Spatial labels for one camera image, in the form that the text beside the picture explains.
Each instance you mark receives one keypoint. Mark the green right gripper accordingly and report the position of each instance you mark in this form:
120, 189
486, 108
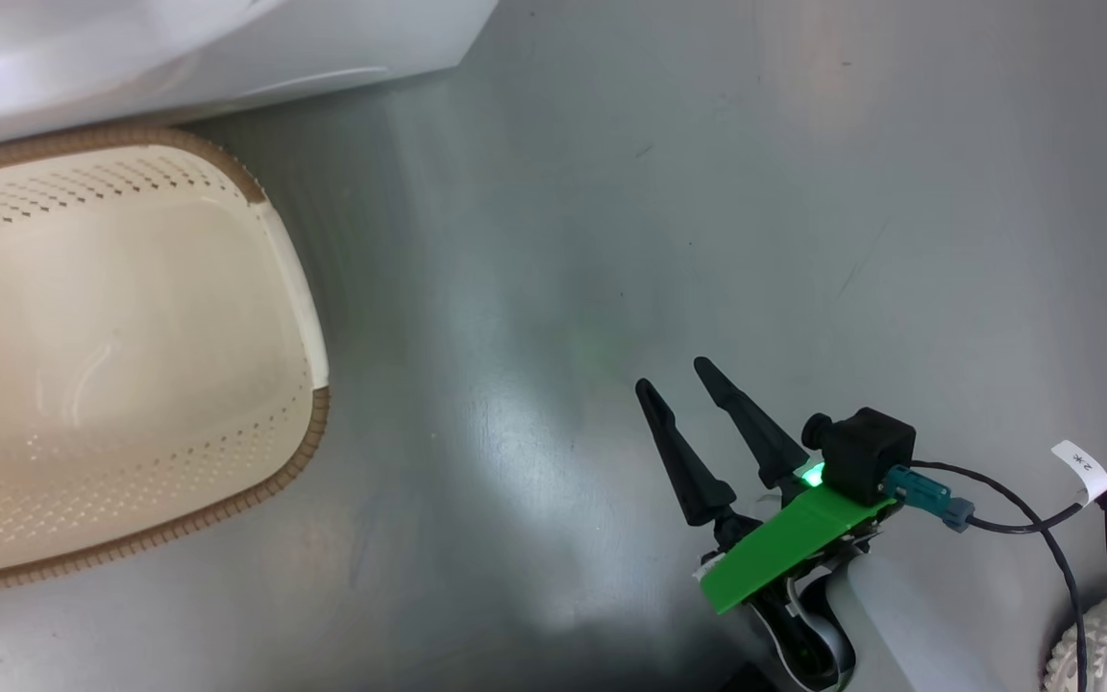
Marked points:
784, 548

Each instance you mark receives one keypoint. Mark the white ribbed robot base part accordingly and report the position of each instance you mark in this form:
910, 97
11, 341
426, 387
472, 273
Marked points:
1106, 649

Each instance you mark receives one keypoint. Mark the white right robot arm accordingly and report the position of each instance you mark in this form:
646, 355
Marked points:
899, 625

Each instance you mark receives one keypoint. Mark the white front-load washing machine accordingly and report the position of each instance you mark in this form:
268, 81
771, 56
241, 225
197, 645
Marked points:
179, 48

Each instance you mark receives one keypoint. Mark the cream perforated laundry basket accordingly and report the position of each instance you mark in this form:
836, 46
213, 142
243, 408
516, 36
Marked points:
131, 336

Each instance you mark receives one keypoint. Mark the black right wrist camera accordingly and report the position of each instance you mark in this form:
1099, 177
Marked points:
866, 452

